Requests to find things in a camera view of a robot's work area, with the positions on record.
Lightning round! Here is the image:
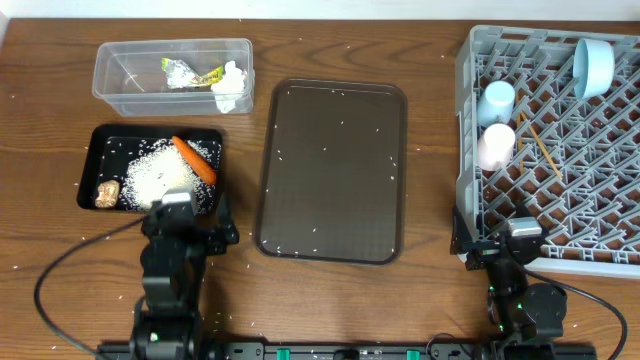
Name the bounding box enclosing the orange carrot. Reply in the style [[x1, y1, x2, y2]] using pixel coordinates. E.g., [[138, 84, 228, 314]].
[[172, 136, 217, 186]]

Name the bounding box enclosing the white paper cup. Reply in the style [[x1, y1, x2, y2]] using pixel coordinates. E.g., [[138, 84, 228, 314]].
[[477, 123, 516, 171]]

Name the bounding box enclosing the wooden chopstick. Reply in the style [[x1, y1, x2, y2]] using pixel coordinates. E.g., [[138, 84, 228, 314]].
[[516, 112, 524, 175], [529, 124, 563, 179]]

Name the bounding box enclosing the light blue cup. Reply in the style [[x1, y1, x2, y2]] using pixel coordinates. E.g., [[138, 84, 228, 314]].
[[476, 80, 516, 128]]

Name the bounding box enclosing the white tissue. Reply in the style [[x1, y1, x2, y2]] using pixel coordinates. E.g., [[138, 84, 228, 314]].
[[211, 61, 247, 114]]

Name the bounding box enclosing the silver yellow snack wrapper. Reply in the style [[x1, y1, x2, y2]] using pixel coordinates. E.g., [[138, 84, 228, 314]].
[[161, 58, 225, 90]]

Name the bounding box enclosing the light blue bowl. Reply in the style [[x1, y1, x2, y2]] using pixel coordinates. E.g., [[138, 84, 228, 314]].
[[572, 39, 615, 100]]

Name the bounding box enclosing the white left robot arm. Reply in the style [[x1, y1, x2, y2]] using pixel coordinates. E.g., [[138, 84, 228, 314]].
[[129, 192, 239, 360]]

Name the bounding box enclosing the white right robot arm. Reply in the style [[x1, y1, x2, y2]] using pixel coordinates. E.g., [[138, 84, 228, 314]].
[[450, 208, 567, 359]]

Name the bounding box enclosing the black waste tray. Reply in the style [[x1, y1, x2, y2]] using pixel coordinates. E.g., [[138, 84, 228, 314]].
[[76, 124, 222, 210]]

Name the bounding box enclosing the grey dishwasher rack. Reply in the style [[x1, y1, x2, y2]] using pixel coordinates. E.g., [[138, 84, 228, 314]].
[[455, 25, 639, 279]]

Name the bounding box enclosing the pile of white rice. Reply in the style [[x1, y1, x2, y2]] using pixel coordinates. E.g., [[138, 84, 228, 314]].
[[119, 139, 215, 213]]

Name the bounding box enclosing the brown food scrap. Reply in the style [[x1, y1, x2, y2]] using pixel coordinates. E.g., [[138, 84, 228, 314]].
[[95, 180, 120, 209]]

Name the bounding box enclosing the clear plastic container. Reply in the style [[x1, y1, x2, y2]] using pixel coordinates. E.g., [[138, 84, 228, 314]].
[[92, 38, 255, 116]]

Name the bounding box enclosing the brown serving tray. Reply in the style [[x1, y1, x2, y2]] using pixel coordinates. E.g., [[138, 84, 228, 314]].
[[253, 79, 408, 266]]

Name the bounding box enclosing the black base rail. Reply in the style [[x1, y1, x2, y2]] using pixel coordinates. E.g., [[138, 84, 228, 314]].
[[94, 340, 599, 360]]

